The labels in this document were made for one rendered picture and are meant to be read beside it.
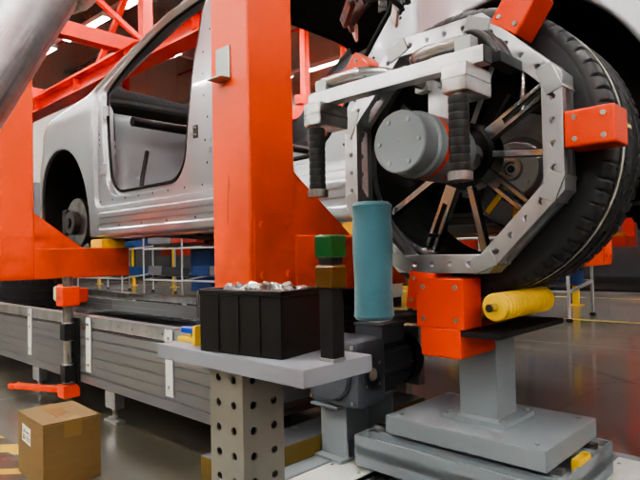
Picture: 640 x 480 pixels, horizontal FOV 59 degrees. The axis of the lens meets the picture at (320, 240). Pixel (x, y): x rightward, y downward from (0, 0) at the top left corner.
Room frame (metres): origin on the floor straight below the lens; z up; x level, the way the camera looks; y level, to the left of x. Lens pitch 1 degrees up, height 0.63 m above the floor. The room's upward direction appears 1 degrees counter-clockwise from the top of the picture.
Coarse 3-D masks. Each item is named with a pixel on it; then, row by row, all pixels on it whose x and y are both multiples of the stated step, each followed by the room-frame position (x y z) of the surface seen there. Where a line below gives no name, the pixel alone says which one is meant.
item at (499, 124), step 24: (504, 72) 1.45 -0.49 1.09; (408, 96) 1.43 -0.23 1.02; (528, 96) 1.20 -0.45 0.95; (480, 120) 1.29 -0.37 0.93; (504, 120) 1.24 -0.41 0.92; (480, 144) 1.32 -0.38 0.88; (480, 168) 1.32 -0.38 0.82; (384, 192) 1.46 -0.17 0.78; (408, 192) 1.54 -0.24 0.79; (456, 192) 1.32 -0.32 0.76; (504, 192) 1.24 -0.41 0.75; (408, 216) 1.49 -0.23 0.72; (432, 216) 1.58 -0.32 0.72; (480, 216) 1.28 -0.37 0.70; (408, 240) 1.39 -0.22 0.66; (432, 240) 1.37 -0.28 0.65; (456, 240) 1.54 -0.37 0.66; (480, 240) 1.28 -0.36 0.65
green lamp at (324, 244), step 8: (320, 240) 0.93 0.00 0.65; (328, 240) 0.92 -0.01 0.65; (336, 240) 0.92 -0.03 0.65; (344, 240) 0.94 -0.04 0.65; (320, 248) 0.93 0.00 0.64; (328, 248) 0.92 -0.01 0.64; (336, 248) 0.92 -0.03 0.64; (344, 248) 0.94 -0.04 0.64; (320, 256) 0.93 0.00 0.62; (328, 256) 0.92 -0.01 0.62; (336, 256) 0.92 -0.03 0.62; (344, 256) 0.94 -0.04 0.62
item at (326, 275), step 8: (320, 272) 0.93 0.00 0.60; (328, 272) 0.92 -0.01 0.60; (336, 272) 0.92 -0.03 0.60; (344, 272) 0.94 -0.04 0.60; (320, 280) 0.93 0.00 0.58; (328, 280) 0.92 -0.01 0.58; (336, 280) 0.92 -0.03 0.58; (344, 280) 0.94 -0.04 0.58; (320, 288) 0.93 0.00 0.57; (328, 288) 0.92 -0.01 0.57; (336, 288) 0.92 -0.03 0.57
